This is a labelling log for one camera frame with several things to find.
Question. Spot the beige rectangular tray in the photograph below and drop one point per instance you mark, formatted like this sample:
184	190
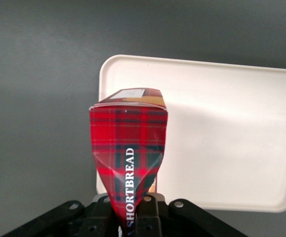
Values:
219	138

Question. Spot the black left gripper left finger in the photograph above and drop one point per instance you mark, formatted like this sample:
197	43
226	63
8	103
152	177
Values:
83	219

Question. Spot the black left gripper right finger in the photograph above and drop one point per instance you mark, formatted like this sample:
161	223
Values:
172	219

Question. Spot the red tartan shortbread cookie box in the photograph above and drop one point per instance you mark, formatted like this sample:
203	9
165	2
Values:
128	138

